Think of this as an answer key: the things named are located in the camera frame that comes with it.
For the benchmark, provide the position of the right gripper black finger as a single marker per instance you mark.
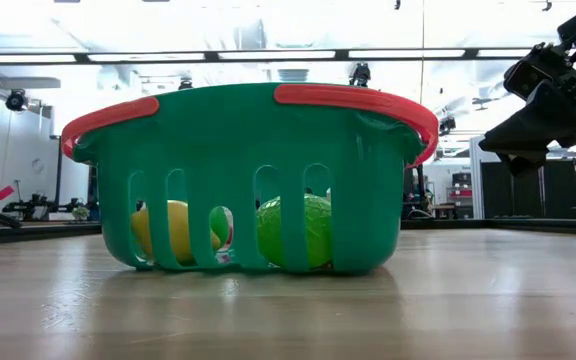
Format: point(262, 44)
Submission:
point(533, 125)
point(523, 164)

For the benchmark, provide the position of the black background robot arm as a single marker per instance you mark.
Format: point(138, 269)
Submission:
point(38, 205)

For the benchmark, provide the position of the black hanging ceiling device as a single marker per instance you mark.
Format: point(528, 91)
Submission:
point(360, 75)

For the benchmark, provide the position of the yellow toy lemon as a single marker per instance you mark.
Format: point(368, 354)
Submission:
point(178, 230)

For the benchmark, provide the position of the white toy produce piece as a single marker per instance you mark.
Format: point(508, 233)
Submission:
point(328, 194)

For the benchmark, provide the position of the black ceiling spotlight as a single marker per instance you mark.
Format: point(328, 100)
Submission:
point(16, 100)

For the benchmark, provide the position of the round white wall fixture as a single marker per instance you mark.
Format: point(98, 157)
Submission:
point(37, 166)

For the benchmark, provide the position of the green toy lettuce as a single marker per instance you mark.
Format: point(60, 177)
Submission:
point(318, 230)

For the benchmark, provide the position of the green and red toy fruit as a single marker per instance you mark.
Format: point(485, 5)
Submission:
point(219, 225)

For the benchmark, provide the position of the black overhead frame beam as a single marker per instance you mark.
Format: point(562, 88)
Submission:
point(348, 54)

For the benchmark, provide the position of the black partition panels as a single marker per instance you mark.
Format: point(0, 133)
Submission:
point(528, 197)

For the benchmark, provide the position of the shelf with red bins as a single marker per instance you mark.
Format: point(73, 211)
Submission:
point(462, 192)

